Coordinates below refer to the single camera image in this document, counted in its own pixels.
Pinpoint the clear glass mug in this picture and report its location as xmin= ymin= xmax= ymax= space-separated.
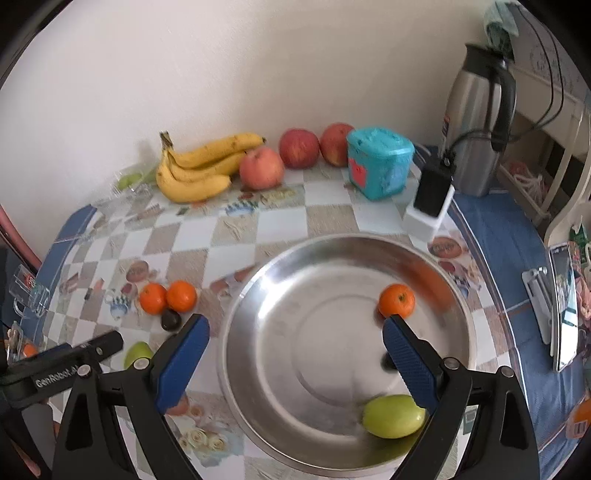
xmin=9 ymin=265 xmax=50 ymax=318

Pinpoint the green pear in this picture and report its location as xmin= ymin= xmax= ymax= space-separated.
xmin=362 ymin=395 xmax=427 ymax=439
xmin=123 ymin=341 xmax=153 ymax=369

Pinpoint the large steel plate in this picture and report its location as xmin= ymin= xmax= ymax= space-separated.
xmin=218 ymin=234 xmax=477 ymax=478

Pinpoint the white plastic chair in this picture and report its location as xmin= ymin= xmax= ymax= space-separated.
xmin=543 ymin=91 xmax=590 ymax=247

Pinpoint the dark red middle apple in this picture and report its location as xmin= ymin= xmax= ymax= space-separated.
xmin=279 ymin=129 xmax=320 ymax=170

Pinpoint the orange tangerine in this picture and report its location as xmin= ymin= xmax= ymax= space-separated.
xmin=138 ymin=283 xmax=167 ymax=316
xmin=378 ymin=284 xmax=416 ymax=319
xmin=166 ymin=280 xmax=197 ymax=313

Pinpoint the teal house-shaped box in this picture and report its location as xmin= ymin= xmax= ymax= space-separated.
xmin=346 ymin=127 xmax=415 ymax=201

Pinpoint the steel thermos jug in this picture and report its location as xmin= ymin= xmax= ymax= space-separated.
xmin=439 ymin=43 xmax=517 ymax=197

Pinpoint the black power cable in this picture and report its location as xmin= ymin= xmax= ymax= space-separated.
xmin=443 ymin=4 xmax=567 ymax=163

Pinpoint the smartphone on stand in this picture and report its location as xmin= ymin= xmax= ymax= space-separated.
xmin=548 ymin=242 xmax=579 ymax=372

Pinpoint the dark plum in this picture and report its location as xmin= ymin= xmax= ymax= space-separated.
xmin=160 ymin=309 xmax=182 ymax=332
xmin=381 ymin=353 xmax=398 ymax=372

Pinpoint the red right apple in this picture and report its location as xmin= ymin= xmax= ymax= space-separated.
xmin=320 ymin=123 xmax=355 ymax=168

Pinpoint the grey phone stand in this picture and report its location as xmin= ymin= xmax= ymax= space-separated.
xmin=522 ymin=267 xmax=552 ymax=345

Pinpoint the yellow banana bunch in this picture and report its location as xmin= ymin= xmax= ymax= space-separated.
xmin=155 ymin=131 xmax=266 ymax=204

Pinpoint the patterned plastic tablecloth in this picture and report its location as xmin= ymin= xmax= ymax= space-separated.
xmin=22 ymin=166 xmax=572 ymax=479

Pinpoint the pale red apple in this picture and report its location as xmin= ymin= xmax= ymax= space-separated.
xmin=239 ymin=146 xmax=284 ymax=191

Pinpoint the clear plastic fruit tray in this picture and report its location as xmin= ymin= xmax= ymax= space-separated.
xmin=90 ymin=163 xmax=156 ymax=207

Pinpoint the black power adapter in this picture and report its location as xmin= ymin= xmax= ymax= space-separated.
xmin=413 ymin=157 xmax=456 ymax=218

